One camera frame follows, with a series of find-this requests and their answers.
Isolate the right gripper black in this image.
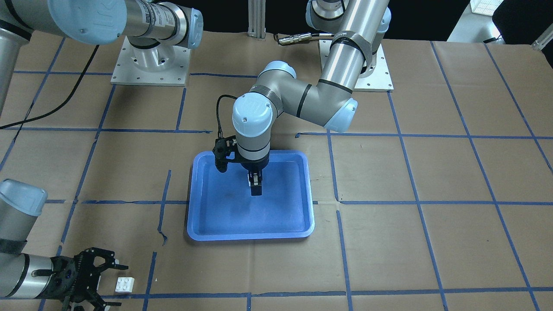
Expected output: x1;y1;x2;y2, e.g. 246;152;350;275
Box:
47;247;129;310

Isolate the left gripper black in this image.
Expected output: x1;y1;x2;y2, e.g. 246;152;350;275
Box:
241;157;269;196

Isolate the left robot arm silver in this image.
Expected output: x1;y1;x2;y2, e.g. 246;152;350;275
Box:
232;0;390;196

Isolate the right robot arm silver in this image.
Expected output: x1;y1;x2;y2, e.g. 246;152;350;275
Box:
1;0;203;311

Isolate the white block near right arm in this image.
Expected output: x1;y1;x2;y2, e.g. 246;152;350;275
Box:
114;277;135;294

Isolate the blue plastic tray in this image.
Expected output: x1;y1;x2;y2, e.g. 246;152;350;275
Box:
187;150;315;241

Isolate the brown paper table cover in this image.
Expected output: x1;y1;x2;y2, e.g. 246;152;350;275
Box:
1;32;553;311

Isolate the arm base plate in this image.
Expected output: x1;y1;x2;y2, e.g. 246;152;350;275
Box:
111;38;191;87
318;40;394;92

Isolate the aluminium frame post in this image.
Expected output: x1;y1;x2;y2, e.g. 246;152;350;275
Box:
247;0;266;41

